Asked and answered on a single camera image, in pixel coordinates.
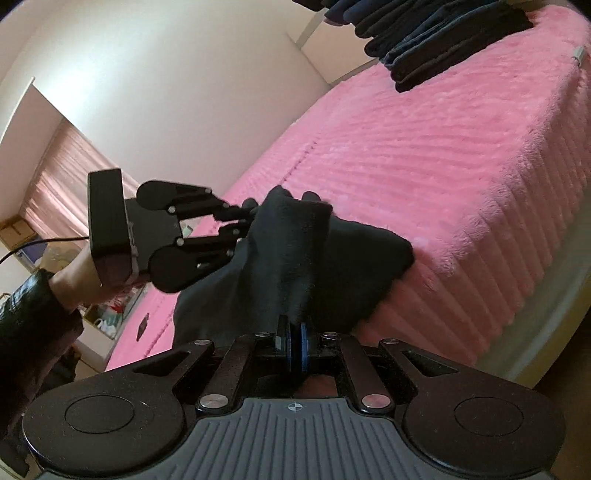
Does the dark green long-sleeve shirt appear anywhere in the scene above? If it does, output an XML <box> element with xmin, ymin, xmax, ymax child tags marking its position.
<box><xmin>173</xmin><ymin>186</ymin><xmax>415</xmax><ymax>347</ymax></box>

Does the black sleeved left forearm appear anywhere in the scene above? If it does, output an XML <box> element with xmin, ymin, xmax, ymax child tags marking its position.
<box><xmin>0</xmin><ymin>269</ymin><xmax>83</xmax><ymax>437</ymax></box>

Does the stack of folded clothes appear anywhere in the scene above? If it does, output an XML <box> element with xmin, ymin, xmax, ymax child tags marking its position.
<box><xmin>297</xmin><ymin>0</ymin><xmax>533</xmax><ymax>93</ymax></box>

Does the person's left hand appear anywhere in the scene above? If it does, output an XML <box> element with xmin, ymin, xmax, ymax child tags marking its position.
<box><xmin>49</xmin><ymin>245</ymin><xmax>145</xmax><ymax>312</ymax></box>

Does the black smartphone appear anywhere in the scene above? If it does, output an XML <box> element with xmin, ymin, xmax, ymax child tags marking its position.
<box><xmin>136</xmin><ymin>313</ymin><xmax>149</xmax><ymax>341</ymax></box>

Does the pink curtain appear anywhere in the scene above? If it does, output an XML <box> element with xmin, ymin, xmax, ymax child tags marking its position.
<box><xmin>19</xmin><ymin>120</ymin><xmax>115</xmax><ymax>238</ymax></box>

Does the pink ribbed bed blanket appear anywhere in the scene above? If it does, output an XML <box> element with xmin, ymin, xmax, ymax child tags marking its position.
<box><xmin>104</xmin><ymin>4</ymin><xmax>591</xmax><ymax>372</ymax></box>

